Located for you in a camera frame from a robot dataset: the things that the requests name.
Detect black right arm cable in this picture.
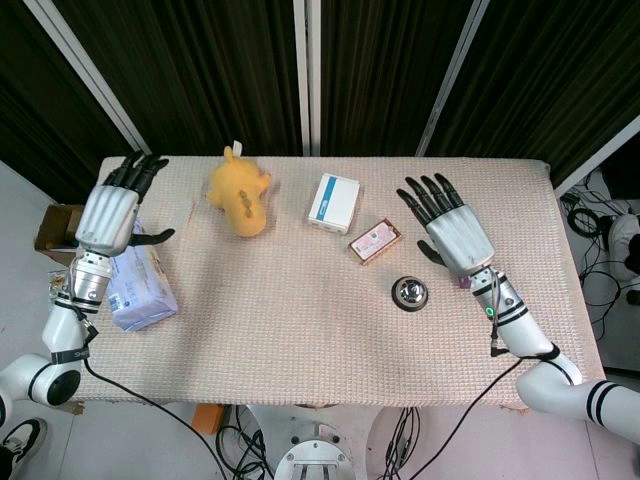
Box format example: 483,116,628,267
407,269,556,480

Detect silver call bell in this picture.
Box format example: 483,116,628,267
390,276,430,313

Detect pink flat packet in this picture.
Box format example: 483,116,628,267
348,217,404,266

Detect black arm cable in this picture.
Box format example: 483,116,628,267
74,309,274,480
407,269,556,480

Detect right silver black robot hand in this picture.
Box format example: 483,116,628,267
396,173,496,279

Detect white box with blue stripe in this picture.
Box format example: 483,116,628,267
306,172,362,236

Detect orange block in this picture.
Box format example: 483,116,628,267
191,403,225,435

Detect pink woven tablecloth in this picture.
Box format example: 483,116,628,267
72,155,607,410

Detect lavender blue tissue pack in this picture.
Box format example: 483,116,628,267
106,217,179,333

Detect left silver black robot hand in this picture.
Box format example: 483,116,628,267
74,152,176,257

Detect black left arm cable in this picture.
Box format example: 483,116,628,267
74,309,274,480

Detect black cables under table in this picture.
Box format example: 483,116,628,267
214,404,275,480

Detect brown cardboard box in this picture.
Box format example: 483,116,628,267
33,203,86,264

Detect black floor cable tangle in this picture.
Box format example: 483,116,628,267
559,182,640,314

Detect colourful snack packet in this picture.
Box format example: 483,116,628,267
47,269,71,302

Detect black and white sneaker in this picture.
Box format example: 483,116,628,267
0,417,49,466

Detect yellow plush toy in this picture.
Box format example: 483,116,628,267
206,141,274,238

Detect white partition post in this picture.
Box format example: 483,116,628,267
414,0,492,157
552,113,640,197
34,0,152,155
292,0,326,156

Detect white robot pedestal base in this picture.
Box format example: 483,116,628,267
244,404,421,480

